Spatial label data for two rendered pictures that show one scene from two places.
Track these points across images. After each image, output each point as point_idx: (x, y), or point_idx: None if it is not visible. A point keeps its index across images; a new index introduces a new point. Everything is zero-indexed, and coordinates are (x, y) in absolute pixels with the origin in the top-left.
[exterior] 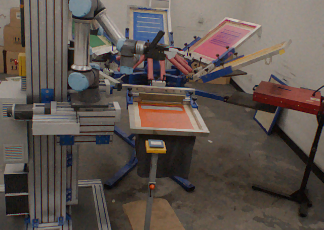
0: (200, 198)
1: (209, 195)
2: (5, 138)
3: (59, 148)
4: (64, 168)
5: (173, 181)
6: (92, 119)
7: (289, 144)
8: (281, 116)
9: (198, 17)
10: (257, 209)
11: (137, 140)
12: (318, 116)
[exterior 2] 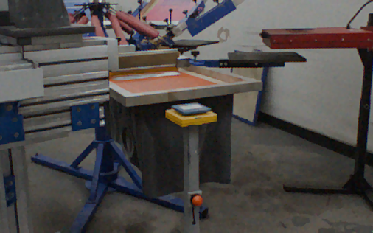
0: (224, 223)
1: (235, 216)
2: None
3: None
4: (3, 210)
5: (169, 209)
6: (62, 68)
7: (287, 129)
8: (265, 97)
9: (115, 7)
10: (315, 218)
11: (132, 127)
12: (363, 55)
